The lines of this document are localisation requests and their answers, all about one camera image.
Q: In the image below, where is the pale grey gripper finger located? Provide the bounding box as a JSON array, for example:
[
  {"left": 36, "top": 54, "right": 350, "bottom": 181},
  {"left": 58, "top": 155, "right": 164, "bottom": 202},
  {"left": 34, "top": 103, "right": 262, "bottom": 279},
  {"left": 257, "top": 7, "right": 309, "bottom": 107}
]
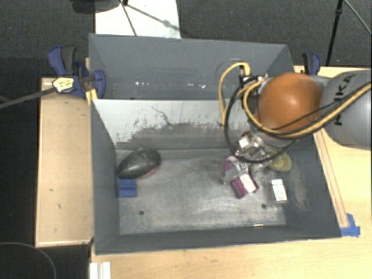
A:
[{"left": 222, "top": 163, "right": 250, "bottom": 185}]

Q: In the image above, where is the pale yellow round thing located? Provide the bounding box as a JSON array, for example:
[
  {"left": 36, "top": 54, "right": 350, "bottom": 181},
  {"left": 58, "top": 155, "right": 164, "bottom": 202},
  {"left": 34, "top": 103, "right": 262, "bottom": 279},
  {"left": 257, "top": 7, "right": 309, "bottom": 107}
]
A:
[{"left": 268, "top": 152, "right": 293, "bottom": 173}]

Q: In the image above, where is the grey metal bin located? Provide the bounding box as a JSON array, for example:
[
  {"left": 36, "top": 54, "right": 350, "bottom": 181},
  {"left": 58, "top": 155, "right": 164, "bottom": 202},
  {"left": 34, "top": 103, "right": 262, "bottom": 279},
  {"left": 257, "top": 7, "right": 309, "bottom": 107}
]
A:
[{"left": 88, "top": 33, "right": 342, "bottom": 256}]

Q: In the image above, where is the blue block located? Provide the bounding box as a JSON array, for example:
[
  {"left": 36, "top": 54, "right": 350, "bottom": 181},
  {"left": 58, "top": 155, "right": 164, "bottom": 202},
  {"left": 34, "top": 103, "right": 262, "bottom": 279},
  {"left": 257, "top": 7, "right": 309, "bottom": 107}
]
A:
[{"left": 118, "top": 178, "right": 138, "bottom": 198}]

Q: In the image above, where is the purple box with white label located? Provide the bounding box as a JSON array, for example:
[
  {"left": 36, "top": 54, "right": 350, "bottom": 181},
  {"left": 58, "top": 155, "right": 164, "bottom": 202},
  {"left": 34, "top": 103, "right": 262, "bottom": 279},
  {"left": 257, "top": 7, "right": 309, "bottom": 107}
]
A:
[{"left": 223, "top": 155, "right": 260, "bottom": 200}]

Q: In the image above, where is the pale wood flat board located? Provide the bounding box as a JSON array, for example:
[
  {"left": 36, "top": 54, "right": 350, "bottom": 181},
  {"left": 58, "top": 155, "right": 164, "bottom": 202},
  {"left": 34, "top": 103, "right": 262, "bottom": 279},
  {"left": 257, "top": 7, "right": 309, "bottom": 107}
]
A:
[{"left": 34, "top": 77, "right": 95, "bottom": 248}]

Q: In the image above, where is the clear small box white label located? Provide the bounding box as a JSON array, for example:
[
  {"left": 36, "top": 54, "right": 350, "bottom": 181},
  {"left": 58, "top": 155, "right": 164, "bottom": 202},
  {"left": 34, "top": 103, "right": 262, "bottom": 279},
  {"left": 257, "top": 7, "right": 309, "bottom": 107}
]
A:
[{"left": 266, "top": 178, "right": 289, "bottom": 206}]

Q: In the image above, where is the black computer mouse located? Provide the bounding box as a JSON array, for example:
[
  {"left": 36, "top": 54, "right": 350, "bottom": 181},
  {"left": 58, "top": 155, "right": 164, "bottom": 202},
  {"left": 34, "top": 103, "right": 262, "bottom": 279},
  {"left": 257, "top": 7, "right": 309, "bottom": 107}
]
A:
[{"left": 116, "top": 147, "right": 162, "bottom": 181}]

